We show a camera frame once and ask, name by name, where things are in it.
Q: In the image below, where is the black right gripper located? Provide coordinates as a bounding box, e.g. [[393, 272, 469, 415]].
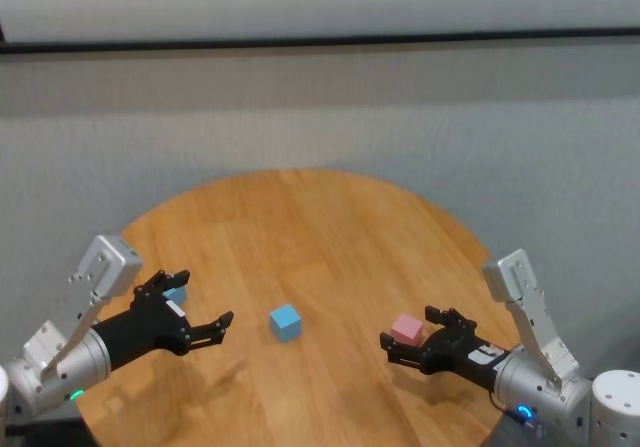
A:
[[378, 305, 512, 394]]

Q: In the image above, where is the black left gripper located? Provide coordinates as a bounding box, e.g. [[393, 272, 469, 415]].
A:
[[93, 268, 236, 372]]

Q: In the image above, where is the pink cube block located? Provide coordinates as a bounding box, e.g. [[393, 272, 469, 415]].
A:
[[390, 313, 425, 347]]

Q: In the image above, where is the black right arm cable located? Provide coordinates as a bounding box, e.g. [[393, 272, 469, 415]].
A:
[[489, 394, 546, 433]]

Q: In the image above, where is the black wall rail strip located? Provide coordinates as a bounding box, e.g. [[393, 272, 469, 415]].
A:
[[0, 16, 640, 57]]

